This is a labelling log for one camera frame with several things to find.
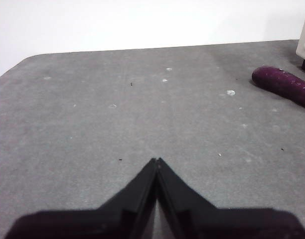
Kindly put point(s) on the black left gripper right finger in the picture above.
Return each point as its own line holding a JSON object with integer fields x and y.
{"x": 217, "y": 224}

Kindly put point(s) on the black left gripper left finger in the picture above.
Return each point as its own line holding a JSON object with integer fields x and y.
{"x": 92, "y": 224}

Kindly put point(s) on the purple toy eggplant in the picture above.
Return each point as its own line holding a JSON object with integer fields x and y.
{"x": 282, "y": 83}

